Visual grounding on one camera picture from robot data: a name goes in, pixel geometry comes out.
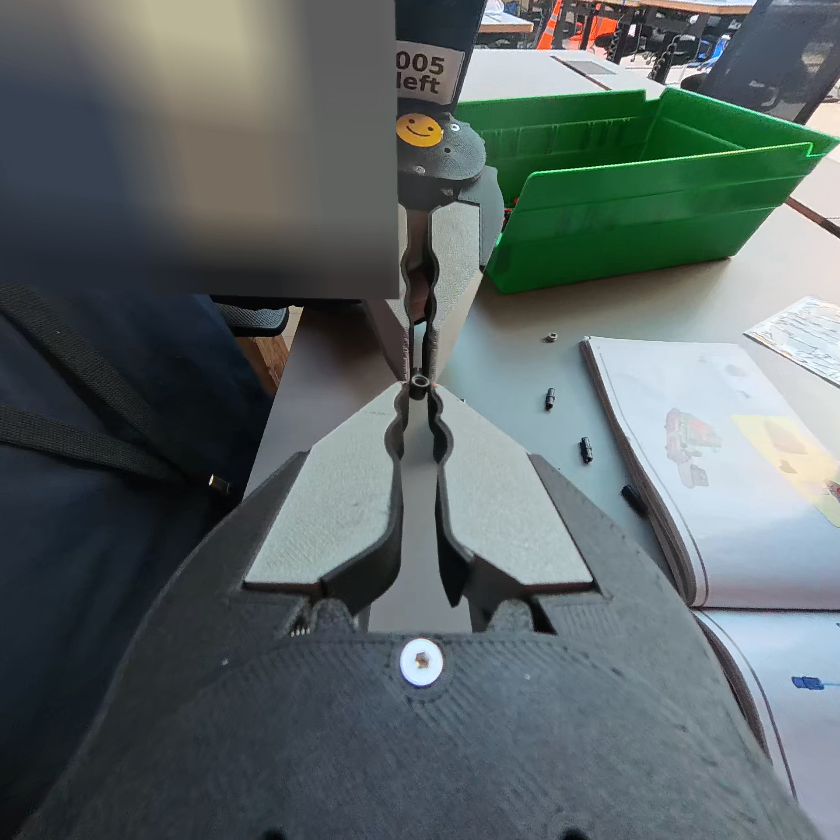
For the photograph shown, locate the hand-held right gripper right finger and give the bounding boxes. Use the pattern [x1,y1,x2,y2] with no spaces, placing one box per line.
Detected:
[432,385,595,625]

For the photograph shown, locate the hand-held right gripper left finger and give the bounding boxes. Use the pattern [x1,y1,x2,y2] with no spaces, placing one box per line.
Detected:
[244,383,408,615]

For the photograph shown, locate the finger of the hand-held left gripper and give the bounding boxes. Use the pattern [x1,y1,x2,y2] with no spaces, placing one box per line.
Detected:
[364,210,421,383]
[423,199,484,389]

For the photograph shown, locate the open lego instruction booklet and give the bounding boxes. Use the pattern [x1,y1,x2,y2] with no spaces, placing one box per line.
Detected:
[581,336,840,818]

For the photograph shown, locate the black chair armrest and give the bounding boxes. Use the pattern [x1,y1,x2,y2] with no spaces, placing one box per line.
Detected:
[210,297,291,339]

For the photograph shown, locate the background table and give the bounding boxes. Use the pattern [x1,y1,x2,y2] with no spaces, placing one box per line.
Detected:
[478,8,534,48]

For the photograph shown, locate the orange traffic cone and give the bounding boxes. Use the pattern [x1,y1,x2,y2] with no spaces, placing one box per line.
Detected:
[535,0,572,51]

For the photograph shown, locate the green plastic bin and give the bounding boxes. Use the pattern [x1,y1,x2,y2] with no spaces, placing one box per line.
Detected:
[453,87,840,294]

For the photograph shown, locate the person's dark blue clothing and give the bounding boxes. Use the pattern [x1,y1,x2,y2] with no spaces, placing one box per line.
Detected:
[0,282,273,834]

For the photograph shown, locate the black office chair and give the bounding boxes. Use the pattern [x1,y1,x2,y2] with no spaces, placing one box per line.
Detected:
[682,0,840,126]

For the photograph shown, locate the sticker sheet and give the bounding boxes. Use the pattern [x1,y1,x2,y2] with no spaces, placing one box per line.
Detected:
[745,295,840,388]

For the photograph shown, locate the black strap with metal clip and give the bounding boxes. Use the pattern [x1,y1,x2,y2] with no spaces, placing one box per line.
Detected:
[0,283,232,501]

